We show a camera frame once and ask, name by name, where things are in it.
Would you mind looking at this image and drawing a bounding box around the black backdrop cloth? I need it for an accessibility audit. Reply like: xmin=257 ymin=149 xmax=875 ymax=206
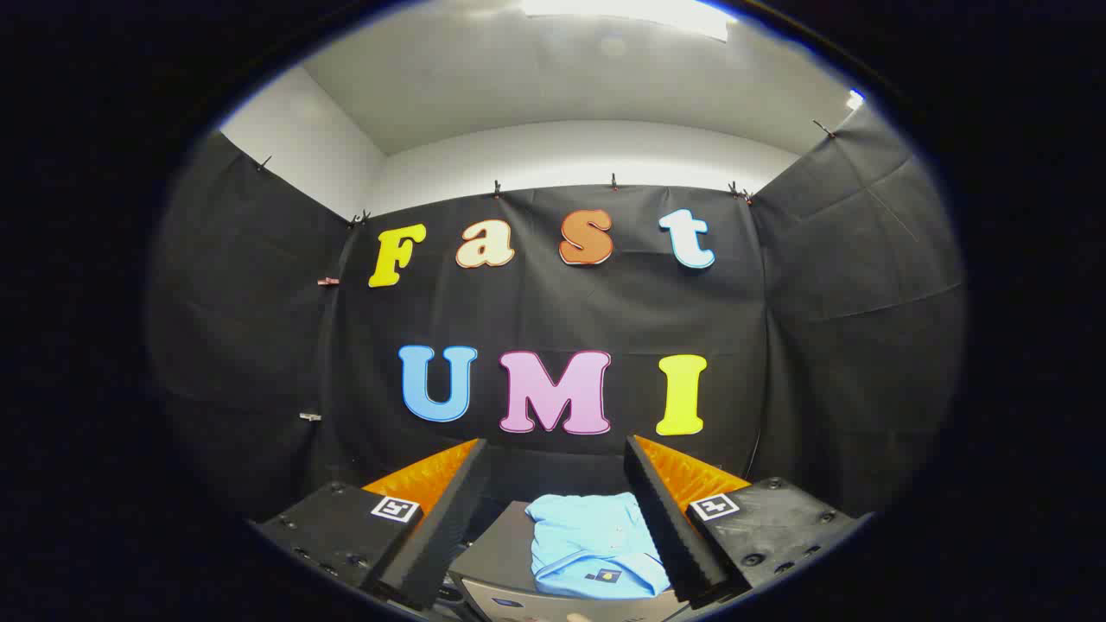
xmin=147 ymin=104 xmax=967 ymax=521

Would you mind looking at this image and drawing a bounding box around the light blue shirt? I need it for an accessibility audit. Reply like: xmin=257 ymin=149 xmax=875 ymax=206
xmin=525 ymin=492 xmax=673 ymax=599

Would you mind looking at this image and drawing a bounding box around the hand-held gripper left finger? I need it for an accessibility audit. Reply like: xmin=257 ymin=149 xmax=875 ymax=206
xmin=251 ymin=438 xmax=489 ymax=612

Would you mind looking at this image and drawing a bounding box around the grey washing machine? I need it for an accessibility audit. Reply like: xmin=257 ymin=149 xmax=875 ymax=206
xmin=448 ymin=499 xmax=692 ymax=622

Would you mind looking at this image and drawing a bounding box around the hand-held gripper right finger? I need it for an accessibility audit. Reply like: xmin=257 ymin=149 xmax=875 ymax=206
xmin=624 ymin=435 xmax=874 ymax=606

